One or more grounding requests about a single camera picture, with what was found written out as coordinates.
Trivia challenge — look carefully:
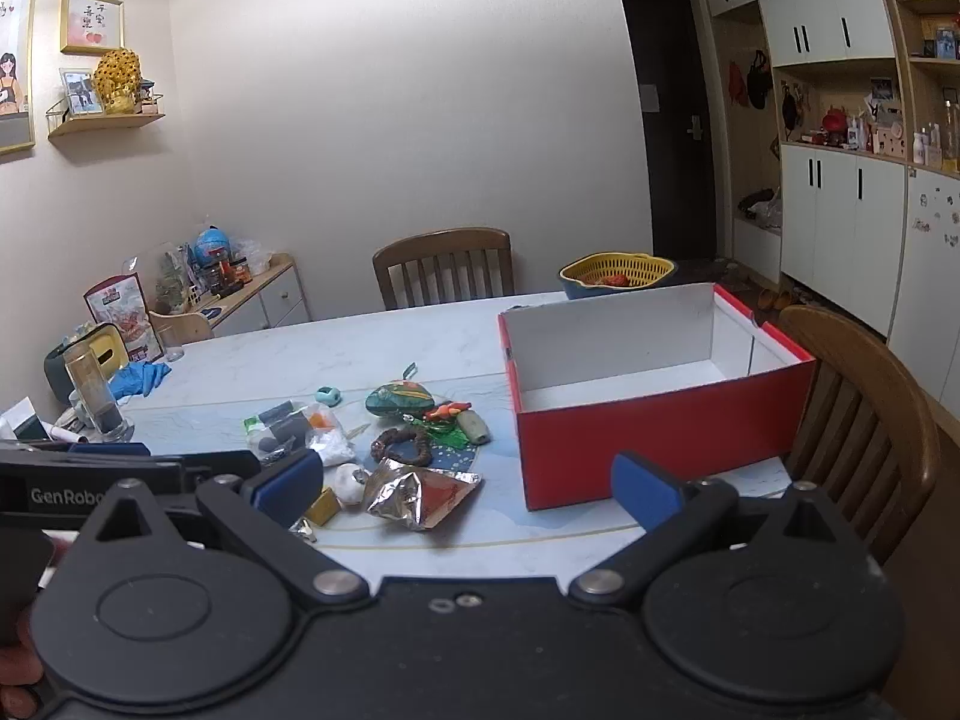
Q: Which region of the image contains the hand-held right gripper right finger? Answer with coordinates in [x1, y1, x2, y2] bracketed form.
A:
[570, 452, 875, 608]

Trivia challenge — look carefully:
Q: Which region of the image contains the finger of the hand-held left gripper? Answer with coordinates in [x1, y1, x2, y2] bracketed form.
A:
[150, 452, 262, 511]
[0, 441, 151, 460]

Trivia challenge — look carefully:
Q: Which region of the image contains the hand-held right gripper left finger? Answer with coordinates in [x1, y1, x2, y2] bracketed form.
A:
[79, 450, 368, 612]

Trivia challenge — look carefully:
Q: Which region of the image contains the bag of white beads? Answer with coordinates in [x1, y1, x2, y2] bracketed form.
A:
[311, 424, 358, 466]

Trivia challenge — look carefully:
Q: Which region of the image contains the white round trinket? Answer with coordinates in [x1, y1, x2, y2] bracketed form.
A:
[334, 463, 370, 505]

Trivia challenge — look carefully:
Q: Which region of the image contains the red cardboard shoe box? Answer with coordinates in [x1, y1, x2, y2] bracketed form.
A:
[499, 283, 817, 512]

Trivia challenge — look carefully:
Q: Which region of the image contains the brown hair scrunchie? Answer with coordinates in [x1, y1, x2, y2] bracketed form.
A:
[371, 427, 434, 466]

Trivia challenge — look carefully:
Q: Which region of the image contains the foil snack packet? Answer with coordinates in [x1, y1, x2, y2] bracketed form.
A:
[365, 457, 482, 533]

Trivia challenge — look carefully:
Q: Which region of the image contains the green embroidered sachet pouch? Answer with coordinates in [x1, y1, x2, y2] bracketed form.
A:
[366, 364, 436, 419]

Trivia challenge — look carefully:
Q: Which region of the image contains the green plastic wrapper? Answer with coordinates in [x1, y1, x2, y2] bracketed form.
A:
[424, 420, 470, 451]

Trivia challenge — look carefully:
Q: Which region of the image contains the person's left hand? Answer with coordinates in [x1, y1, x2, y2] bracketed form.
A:
[0, 600, 44, 719]

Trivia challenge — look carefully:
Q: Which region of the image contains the clear glass jar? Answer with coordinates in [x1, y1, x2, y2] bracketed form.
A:
[64, 345, 134, 442]

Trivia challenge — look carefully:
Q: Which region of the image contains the blue cloth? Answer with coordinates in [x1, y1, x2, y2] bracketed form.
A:
[112, 362, 172, 400]

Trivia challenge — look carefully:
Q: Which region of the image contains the grey tissue box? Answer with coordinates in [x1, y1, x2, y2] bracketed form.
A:
[45, 322, 125, 407]

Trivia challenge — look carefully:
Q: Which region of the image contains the red printed card box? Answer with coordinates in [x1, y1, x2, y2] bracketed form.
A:
[82, 272, 166, 365]

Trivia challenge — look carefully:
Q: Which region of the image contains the small wooden child chair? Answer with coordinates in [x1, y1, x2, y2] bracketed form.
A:
[148, 307, 216, 346]

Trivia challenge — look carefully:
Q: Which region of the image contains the white wooden side cabinet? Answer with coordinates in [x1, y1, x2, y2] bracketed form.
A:
[206, 255, 310, 338]

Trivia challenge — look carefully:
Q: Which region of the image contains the yellow and blue colander basket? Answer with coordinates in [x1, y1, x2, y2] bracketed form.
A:
[559, 253, 678, 301]

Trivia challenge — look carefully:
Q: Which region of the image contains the dark door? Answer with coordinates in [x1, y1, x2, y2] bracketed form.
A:
[619, 0, 717, 262]

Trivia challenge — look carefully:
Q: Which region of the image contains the white refrigerator with stickers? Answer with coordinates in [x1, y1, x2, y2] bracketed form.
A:
[889, 165, 960, 410]

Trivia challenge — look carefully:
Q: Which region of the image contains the gold flower ornament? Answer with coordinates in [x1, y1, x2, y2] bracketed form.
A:
[94, 49, 143, 115]

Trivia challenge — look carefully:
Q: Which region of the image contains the large framed poster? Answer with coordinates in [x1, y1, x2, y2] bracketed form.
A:
[0, 0, 37, 156]

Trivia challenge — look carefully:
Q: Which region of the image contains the small framed picture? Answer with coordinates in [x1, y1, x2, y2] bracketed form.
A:
[60, 0, 125, 56]

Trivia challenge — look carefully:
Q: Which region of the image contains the black hanging bag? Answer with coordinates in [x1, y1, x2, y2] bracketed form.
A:
[745, 50, 774, 110]

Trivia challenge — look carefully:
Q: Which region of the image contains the wooden wall shelf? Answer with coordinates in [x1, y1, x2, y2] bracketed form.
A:
[46, 96, 166, 138]

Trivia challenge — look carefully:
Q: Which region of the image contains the small photo frame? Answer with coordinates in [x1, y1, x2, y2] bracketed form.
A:
[60, 67, 104, 117]

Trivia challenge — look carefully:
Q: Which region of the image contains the white wall cabinet unit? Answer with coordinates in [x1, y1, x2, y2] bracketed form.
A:
[697, 0, 912, 332]

